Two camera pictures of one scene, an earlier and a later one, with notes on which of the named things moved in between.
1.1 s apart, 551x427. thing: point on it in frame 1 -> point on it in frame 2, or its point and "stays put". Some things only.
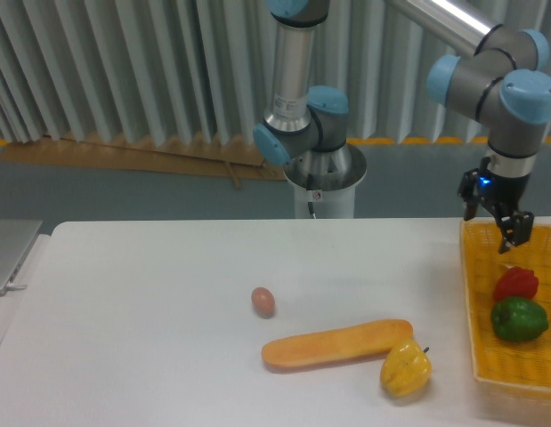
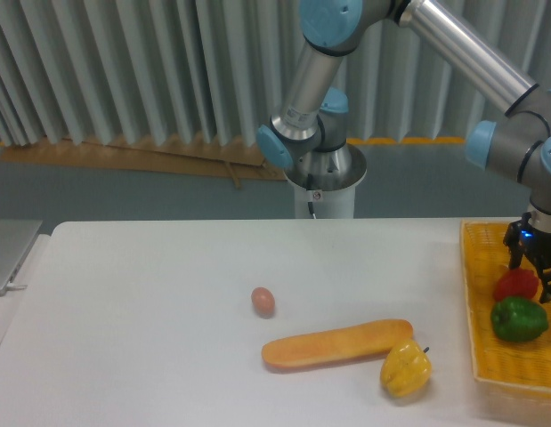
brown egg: (263, 302) stays put
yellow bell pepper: (406, 369) stays put
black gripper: (506, 193) -> (542, 247)
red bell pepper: (515, 281) stays put
